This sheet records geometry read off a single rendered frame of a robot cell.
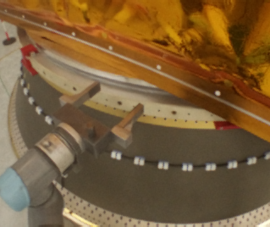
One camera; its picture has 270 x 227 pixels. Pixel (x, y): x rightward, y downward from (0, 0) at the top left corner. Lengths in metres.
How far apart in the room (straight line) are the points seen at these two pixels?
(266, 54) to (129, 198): 0.69
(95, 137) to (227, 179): 0.56
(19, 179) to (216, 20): 0.42
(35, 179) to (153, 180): 0.48
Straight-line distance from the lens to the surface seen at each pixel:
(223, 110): 0.54
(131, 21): 0.50
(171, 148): 0.73
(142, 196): 0.85
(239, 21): 0.38
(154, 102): 0.61
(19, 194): 0.42
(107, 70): 0.65
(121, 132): 0.45
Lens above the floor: 2.14
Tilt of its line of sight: 47 degrees down
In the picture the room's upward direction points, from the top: straight up
